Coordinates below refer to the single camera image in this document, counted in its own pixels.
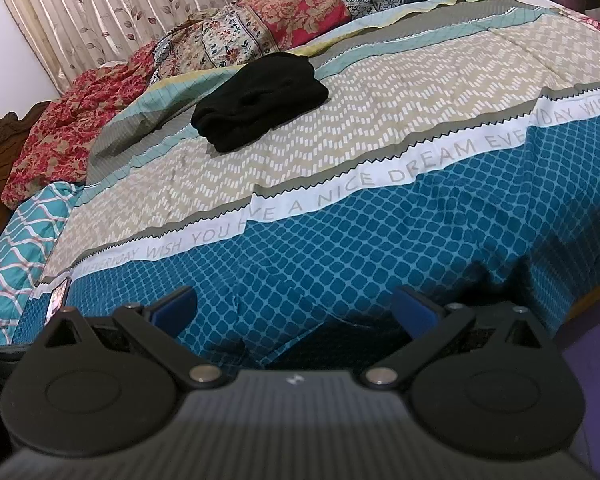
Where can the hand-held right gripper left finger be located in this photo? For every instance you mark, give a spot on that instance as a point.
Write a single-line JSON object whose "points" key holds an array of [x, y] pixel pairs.
{"points": [[172, 310]]}

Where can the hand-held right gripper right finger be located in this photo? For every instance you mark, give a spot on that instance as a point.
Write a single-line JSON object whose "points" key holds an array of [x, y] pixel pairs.
{"points": [[415, 315]]}

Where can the black pants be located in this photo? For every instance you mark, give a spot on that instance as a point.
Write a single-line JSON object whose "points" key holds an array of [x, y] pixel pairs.
{"points": [[260, 100]]}

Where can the smartphone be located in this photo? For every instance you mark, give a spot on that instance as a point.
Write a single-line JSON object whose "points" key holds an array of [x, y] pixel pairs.
{"points": [[58, 300]]}

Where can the teal beige patterned bedsheet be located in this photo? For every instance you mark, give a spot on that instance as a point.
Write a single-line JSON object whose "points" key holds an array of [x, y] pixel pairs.
{"points": [[380, 200]]}

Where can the teal wave print pillow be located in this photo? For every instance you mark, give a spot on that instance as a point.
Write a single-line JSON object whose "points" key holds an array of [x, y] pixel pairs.
{"points": [[15, 255]]}

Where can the red floral blanket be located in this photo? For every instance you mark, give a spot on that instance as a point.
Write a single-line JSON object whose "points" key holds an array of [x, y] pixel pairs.
{"points": [[75, 120]]}

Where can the carved wooden headboard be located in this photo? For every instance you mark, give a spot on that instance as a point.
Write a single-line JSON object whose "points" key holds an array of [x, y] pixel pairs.
{"points": [[0, 160]]}

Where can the cream floral folded quilt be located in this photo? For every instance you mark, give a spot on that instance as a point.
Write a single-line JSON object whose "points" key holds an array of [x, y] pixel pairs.
{"points": [[215, 40]]}

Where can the red grey folded clothes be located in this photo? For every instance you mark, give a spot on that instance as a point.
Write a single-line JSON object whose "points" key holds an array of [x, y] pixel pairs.
{"points": [[130, 5]]}

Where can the red gold floral folded quilt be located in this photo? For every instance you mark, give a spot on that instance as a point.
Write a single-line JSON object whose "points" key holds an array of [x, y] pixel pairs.
{"points": [[295, 10]]}

